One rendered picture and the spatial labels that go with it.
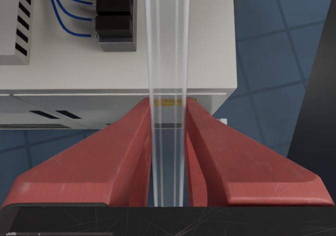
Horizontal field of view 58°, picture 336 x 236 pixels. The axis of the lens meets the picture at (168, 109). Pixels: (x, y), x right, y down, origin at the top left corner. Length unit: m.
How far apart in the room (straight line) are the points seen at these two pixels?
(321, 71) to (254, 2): 1.07
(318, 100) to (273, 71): 0.98
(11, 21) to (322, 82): 0.41
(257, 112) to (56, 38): 0.78
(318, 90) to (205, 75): 0.29
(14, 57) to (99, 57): 0.12
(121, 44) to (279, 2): 0.91
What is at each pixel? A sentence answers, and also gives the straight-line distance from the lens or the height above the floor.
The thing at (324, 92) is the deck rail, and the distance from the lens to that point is 0.18.
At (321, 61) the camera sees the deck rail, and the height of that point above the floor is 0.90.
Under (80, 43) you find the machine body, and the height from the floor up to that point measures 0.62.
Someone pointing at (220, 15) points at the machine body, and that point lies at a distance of 0.49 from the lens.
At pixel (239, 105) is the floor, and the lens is 1.10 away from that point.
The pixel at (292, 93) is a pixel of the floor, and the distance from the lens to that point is 1.17.
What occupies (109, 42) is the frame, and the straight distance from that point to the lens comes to 0.44.
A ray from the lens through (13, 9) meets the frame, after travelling 0.49.
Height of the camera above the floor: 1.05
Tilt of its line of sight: 80 degrees down
